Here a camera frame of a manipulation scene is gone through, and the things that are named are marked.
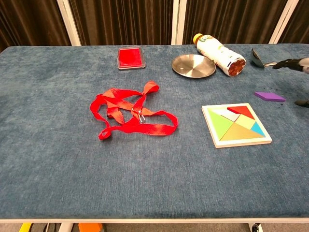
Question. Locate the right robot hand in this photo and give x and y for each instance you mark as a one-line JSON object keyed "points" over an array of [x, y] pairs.
{"points": [[289, 64]]}

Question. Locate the purple parallelogram puzzle piece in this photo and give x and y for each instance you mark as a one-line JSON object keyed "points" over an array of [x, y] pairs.
{"points": [[270, 96]]}

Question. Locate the red triangle tangram piece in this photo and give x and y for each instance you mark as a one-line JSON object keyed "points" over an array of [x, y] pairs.
{"points": [[243, 111]]}

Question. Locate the cyan triangle tangram piece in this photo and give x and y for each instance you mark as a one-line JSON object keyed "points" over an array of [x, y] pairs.
{"points": [[256, 128]]}

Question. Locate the yellow square tangram piece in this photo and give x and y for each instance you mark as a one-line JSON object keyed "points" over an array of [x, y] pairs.
{"points": [[245, 122]]}

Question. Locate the pink wooden tangram triangle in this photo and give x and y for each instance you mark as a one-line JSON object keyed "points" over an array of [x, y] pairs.
{"points": [[232, 117]]}

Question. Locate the red wooden tangram triangle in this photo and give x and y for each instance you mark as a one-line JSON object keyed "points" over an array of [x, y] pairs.
{"points": [[237, 134]]}

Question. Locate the green triangle tangram piece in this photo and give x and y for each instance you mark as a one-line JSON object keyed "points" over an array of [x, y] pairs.
{"points": [[220, 123]]}

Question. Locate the white wooden tangram tray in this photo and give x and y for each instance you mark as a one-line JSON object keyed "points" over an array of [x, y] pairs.
{"points": [[241, 144]]}

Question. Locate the metal ladle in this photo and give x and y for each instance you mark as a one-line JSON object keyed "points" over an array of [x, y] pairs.
{"points": [[257, 59]]}

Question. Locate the dark brown curtain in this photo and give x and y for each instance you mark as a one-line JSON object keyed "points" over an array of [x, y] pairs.
{"points": [[29, 21], [300, 26], [231, 19], [123, 21]]}

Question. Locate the white labelled drink bottle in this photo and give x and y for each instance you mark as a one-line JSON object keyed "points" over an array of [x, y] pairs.
{"points": [[218, 53]]}

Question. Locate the round steel plate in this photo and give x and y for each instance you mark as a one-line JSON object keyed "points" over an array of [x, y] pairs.
{"points": [[193, 65]]}

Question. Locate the red ink pad box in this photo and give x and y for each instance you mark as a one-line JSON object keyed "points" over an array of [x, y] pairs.
{"points": [[130, 58]]}

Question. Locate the black caster wheel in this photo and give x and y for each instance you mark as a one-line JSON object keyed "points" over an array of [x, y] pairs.
{"points": [[256, 227]]}

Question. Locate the blue table cloth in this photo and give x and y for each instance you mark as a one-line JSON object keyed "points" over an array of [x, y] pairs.
{"points": [[154, 174]]}

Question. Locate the orange object under table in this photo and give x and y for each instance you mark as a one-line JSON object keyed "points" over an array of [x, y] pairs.
{"points": [[90, 227]]}

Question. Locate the white table leg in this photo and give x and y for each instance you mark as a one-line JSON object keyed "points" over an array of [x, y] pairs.
{"points": [[65, 227]]}

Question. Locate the yellow object under table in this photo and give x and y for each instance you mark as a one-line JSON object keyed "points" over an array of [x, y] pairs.
{"points": [[24, 227]]}

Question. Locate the white partition post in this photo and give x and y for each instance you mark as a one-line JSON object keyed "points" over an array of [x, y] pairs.
{"points": [[178, 21], [283, 21], [68, 21]]}

